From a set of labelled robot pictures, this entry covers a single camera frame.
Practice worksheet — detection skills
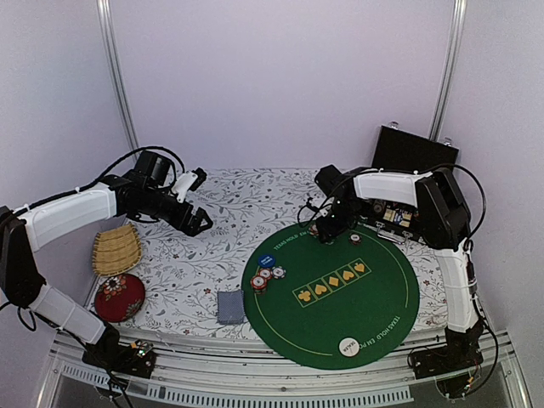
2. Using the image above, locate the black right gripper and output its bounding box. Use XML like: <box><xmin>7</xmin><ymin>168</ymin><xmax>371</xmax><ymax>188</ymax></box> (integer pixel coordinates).
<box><xmin>316</xmin><ymin>198</ymin><xmax>357</xmax><ymax>242</ymax></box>

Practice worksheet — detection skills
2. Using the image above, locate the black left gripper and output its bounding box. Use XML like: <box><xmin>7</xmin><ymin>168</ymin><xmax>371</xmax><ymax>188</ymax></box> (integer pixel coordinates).
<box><xmin>142</xmin><ymin>186</ymin><xmax>214</xmax><ymax>236</ymax></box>

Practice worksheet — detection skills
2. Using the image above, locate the dark maroon chip stack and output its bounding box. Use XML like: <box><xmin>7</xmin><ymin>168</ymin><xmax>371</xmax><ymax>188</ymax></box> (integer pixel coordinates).
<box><xmin>349</xmin><ymin>233</ymin><xmax>362</xmax><ymax>245</ymax></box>

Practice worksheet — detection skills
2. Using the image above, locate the blue blind button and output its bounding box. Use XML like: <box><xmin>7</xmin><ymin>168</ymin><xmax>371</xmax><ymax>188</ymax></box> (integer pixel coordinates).
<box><xmin>258</xmin><ymin>254</ymin><xmax>276</xmax><ymax>269</ymax></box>

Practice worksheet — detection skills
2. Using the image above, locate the single red five chip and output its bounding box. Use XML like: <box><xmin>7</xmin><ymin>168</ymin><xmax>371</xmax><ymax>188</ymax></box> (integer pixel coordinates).
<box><xmin>258</xmin><ymin>269</ymin><xmax>273</xmax><ymax>281</ymax></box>

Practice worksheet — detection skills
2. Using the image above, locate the blue playing card deck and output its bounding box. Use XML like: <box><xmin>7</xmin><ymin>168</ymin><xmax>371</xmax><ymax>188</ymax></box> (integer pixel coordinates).
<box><xmin>217</xmin><ymin>290</ymin><xmax>245</xmax><ymax>326</ymax></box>

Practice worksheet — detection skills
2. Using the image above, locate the white dealer button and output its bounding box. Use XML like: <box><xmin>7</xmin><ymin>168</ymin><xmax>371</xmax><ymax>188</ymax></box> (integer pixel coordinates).
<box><xmin>338</xmin><ymin>337</ymin><xmax>361</xmax><ymax>358</ymax></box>

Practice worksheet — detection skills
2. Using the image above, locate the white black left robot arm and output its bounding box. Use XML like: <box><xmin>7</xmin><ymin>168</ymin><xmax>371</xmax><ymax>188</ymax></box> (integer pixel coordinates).
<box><xmin>1</xmin><ymin>146</ymin><xmax>213</xmax><ymax>371</ymax></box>

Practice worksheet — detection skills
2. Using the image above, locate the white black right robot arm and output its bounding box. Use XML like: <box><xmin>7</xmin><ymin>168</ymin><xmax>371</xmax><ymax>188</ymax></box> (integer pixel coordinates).
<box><xmin>305</xmin><ymin>163</ymin><xmax>490</xmax><ymax>378</ymax></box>

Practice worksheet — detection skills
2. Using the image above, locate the floral white table cloth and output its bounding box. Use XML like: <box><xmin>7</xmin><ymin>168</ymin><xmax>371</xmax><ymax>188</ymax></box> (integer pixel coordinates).
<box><xmin>82</xmin><ymin>168</ymin><xmax>477</xmax><ymax>341</ymax></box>

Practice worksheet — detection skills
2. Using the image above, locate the black poker chip case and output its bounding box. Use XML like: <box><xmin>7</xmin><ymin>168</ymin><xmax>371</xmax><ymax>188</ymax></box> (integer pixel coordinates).
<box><xmin>354</xmin><ymin>126</ymin><xmax>470</xmax><ymax>249</ymax></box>

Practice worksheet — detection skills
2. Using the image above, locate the woven bamboo basket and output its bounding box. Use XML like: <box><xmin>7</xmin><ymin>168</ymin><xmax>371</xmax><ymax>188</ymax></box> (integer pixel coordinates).
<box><xmin>92</xmin><ymin>224</ymin><xmax>142</xmax><ymax>277</ymax></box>

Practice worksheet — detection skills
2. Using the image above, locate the round green poker mat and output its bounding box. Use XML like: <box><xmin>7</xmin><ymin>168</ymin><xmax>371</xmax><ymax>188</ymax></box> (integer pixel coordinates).
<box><xmin>241</xmin><ymin>225</ymin><xmax>420</xmax><ymax>370</ymax></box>

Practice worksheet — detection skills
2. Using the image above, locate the red floral round cushion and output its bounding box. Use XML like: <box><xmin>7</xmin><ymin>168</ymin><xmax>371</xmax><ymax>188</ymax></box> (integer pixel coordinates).
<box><xmin>94</xmin><ymin>274</ymin><xmax>145</xmax><ymax>323</ymax></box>

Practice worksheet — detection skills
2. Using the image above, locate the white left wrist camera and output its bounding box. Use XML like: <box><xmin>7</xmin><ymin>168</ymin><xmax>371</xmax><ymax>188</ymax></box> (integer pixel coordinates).
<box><xmin>171</xmin><ymin>167</ymin><xmax>207</xmax><ymax>203</ymax></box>

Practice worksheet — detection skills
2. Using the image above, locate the right aluminium frame post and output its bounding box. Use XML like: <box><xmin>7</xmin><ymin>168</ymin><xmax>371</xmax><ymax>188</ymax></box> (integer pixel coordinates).
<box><xmin>428</xmin><ymin>0</ymin><xmax>468</xmax><ymax>142</ymax></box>

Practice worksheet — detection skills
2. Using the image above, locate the aluminium frame post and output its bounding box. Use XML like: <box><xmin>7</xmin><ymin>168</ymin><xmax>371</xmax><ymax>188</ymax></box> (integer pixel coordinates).
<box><xmin>428</xmin><ymin>0</ymin><xmax>468</xmax><ymax>142</ymax></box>
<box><xmin>96</xmin><ymin>0</ymin><xmax>139</xmax><ymax>150</ymax></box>

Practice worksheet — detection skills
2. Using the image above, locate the left aluminium frame post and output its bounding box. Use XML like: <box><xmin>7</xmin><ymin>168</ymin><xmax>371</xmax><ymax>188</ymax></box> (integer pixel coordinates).
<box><xmin>96</xmin><ymin>0</ymin><xmax>139</xmax><ymax>150</ymax></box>

